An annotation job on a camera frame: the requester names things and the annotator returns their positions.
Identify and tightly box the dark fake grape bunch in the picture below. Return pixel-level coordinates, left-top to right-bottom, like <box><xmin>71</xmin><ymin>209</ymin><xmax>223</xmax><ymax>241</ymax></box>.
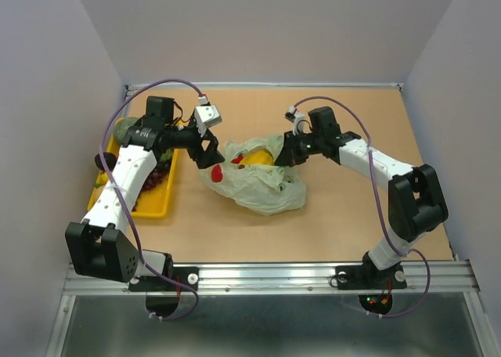
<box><xmin>156</xmin><ymin>149</ymin><xmax>173</xmax><ymax>172</ymax></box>

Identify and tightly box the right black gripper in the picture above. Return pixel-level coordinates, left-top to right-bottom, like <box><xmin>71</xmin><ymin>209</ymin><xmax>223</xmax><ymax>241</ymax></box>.
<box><xmin>273</xmin><ymin>128</ymin><xmax>324</xmax><ymax>166</ymax></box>

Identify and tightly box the yellow plastic tray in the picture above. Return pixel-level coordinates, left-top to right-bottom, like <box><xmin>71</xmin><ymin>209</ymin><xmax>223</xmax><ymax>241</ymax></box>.
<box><xmin>87</xmin><ymin>135</ymin><xmax>180</xmax><ymax>219</ymax></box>

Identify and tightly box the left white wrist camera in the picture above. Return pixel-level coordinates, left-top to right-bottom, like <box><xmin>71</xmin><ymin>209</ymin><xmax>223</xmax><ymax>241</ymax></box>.
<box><xmin>194</xmin><ymin>94</ymin><xmax>222</xmax><ymax>137</ymax></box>

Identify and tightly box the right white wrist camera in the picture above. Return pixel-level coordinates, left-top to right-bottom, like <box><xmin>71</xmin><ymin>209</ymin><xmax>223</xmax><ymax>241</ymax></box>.
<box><xmin>285</xmin><ymin>106</ymin><xmax>309</xmax><ymax>135</ymax></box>

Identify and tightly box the green avocado print plastic bag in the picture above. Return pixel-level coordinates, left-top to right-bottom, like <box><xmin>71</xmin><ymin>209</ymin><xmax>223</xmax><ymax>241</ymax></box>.
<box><xmin>198</xmin><ymin>134</ymin><xmax>307</xmax><ymax>215</ymax></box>

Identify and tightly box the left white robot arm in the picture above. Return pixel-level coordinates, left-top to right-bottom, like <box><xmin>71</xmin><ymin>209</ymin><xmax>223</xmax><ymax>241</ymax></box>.
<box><xmin>65</xmin><ymin>95</ymin><xmax>224</xmax><ymax>283</ymax></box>

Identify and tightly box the dark fake avocado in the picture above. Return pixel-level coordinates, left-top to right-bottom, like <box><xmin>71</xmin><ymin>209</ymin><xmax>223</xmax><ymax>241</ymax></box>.
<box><xmin>94</xmin><ymin>152</ymin><xmax>117</xmax><ymax>171</ymax></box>

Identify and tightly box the red fake grape bunch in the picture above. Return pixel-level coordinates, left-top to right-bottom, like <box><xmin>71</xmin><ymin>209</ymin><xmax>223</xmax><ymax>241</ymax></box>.
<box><xmin>132</xmin><ymin>167</ymin><xmax>169</xmax><ymax>211</ymax></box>

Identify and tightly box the green fake melon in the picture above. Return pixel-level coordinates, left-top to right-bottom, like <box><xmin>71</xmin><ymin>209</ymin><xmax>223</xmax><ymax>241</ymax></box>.
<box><xmin>112</xmin><ymin>117</ymin><xmax>138</xmax><ymax>145</ymax></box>

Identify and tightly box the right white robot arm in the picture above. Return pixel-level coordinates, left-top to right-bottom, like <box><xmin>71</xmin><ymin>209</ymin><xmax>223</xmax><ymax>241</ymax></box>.
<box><xmin>275</xmin><ymin>106</ymin><xmax>449</xmax><ymax>287</ymax></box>

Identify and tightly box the yellow fake bell pepper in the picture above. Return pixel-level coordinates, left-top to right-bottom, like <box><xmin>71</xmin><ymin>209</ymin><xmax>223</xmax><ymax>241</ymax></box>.
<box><xmin>240</xmin><ymin>149</ymin><xmax>274</xmax><ymax>166</ymax></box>

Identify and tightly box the aluminium mounting rail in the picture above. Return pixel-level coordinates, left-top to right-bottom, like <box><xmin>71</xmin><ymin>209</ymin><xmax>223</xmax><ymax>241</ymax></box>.
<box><xmin>64</xmin><ymin>259</ymin><xmax>481</xmax><ymax>295</ymax></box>

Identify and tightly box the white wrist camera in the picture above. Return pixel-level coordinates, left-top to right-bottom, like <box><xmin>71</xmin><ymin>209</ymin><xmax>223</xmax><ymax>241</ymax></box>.
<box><xmin>194</xmin><ymin>94</ymin><xmax>222</xmax><ymax>137</ymax></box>
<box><xmin>285</xmin><ymin>106</ymin><xmax>309</xmax><ymax>135</ymax></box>

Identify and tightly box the red fake apple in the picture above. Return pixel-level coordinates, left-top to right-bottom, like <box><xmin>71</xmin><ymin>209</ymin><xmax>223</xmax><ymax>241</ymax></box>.
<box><xmin>211</xmin><ymin>154</ymin><xmax>243</xmax><ymax>183</ymax></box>

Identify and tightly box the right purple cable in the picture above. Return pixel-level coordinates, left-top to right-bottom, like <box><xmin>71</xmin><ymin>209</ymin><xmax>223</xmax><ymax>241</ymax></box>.
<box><xmin>293</xmin><ymin>96</ymin><xmax>431</xmax><ymax>319</ymax></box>

